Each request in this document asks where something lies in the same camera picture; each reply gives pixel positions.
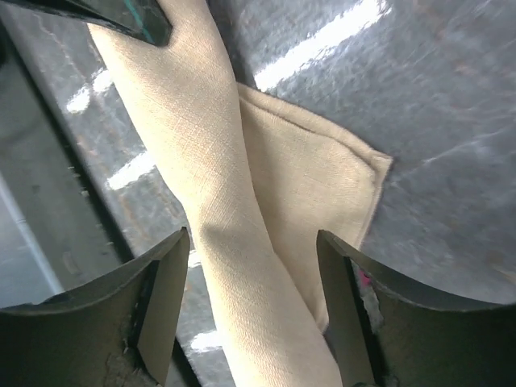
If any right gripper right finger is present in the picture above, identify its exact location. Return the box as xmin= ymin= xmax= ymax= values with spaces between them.
xmin=316 ymin=230 xmax=515 ymax=386

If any beige cloth napkin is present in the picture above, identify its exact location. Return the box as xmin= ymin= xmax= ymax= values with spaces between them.
xmin=89 ymin=1 xmax=391 ymax=386

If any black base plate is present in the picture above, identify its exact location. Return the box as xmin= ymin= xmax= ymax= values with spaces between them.
xmin=0 ymin=23 xmax=136 ymax=299

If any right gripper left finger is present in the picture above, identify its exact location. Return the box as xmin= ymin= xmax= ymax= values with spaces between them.
xmin=1 ymin=228 xmax=190 ymax=386

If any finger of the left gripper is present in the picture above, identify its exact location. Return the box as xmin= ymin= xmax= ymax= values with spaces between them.
xmin=5 ymin=0 xmax=173 ymax=47

